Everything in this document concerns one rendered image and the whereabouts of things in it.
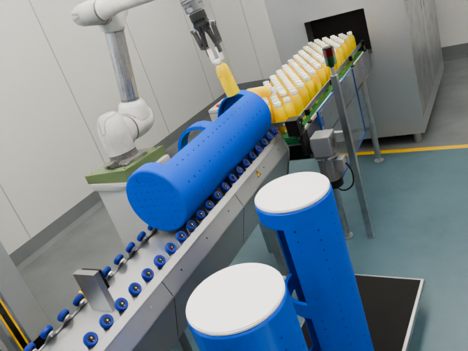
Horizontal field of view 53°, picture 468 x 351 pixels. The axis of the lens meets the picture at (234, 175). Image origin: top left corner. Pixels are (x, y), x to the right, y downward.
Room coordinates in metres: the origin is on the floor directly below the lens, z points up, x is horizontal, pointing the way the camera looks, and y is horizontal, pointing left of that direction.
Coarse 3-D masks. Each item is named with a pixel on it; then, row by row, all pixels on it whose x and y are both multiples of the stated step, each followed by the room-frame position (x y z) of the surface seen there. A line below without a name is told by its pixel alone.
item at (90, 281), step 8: (80, 272) 1.38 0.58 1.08; (88, 272) 1.36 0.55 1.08; (96, 272) 1.34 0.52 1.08; (80, 280) 1.37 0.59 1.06; (88, 280) 1.35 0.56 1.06; (96, 280) 1.33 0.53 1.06; (104, 280) 1.36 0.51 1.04; (88, 288) 1.36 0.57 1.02; (96, 288) 1.34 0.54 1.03; (104, 288) 1.34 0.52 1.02; (88, 296) 1.37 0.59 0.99; (96, 296) 1.35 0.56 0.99; (104, 296) 1.33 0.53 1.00; (96, 304) 1.36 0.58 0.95; (104, 304) 1.34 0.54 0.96; (112, 304) 1.34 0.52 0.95
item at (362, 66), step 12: (360, 60) 3.51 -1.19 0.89; (360, 72) 3.45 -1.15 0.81; (360, 84) 3.40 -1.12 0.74; (372, 120) 3.54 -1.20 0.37; (312, 132) 2.50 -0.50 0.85; (372, 132) 3.54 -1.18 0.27; (300, 144) 2.74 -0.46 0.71; (300, 156) 2.57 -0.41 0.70; (312, 156) 2.43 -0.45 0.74; (336, 192) 2.65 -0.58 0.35; (336, 204) 2.66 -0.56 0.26; (348, 228) 2.66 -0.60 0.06
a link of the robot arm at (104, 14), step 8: (96, 0) 2.45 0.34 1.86; (104, 0) 2.42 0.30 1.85; (112, 0) 2.39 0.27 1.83; (120, 0) 2.37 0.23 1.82; (128, 0) 2.37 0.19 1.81; (136, 0) 2.37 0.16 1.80; (144, 0) 2.38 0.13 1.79; (152, 0) 2.39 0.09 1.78; (96, 8) 2.42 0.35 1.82; (104, 8) 2.40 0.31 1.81; (112, 8) 2.39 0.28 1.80; (120, 8) 2.38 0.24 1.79; (128, 8) 2.39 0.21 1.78; (104, 16) 2.42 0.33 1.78; (112, 16) 2.44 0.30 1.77
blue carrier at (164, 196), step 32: (256, 96) 2.35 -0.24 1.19; (192, 128) 2.05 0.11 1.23; (224, 128) 2.03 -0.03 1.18; (256, 128) 2.19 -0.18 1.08; (192, 160) 1.78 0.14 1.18; (224, 160) 1.90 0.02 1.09; (128, 192) 1.77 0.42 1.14; (160, 192) 1.68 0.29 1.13; (192, 192) 1.68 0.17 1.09; (160, 224) 1.72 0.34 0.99
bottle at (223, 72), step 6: (216, 66) 2.19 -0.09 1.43; (222, 66) 2.16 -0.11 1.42; (222, 72) 2.16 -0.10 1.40; (228, 72) 2.16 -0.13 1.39; (222, 78) 2.16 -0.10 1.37; (228, 78) 2.16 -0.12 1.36; (222, 84) 2.17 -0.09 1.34; (228, 84) 2.15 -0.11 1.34; (234, 84) 2.16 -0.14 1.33; (228, 90) 2.15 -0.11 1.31; (234, 90) 2.15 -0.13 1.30; (228, 96) 2.16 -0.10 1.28
